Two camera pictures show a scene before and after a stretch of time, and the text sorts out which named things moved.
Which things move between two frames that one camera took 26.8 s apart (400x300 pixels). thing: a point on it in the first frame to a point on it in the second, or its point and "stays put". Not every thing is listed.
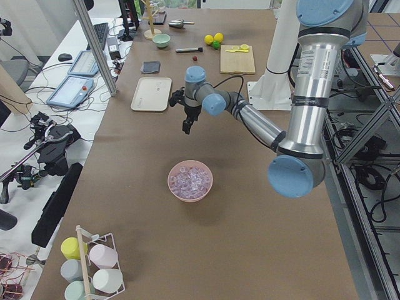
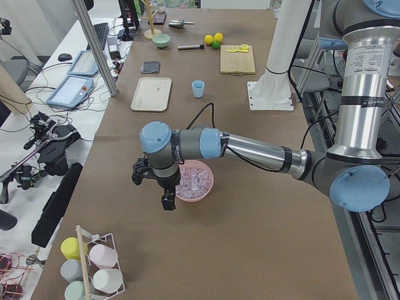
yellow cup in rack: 70,248 stays put
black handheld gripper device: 52,140 stays put
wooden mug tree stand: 149,34 stays put
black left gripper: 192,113 to 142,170
